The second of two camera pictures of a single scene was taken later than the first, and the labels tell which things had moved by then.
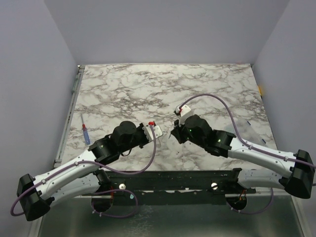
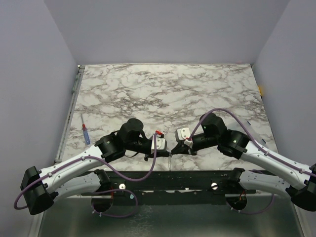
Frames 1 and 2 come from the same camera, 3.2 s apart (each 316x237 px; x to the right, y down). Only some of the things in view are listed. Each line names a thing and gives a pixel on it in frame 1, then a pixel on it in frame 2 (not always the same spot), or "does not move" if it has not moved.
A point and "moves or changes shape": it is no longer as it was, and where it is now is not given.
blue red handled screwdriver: (87, 140) does not move
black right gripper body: (177, 133) -> (187, 148)
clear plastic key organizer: (158, 144) moves or changes shape
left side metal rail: (79, 78) does not move
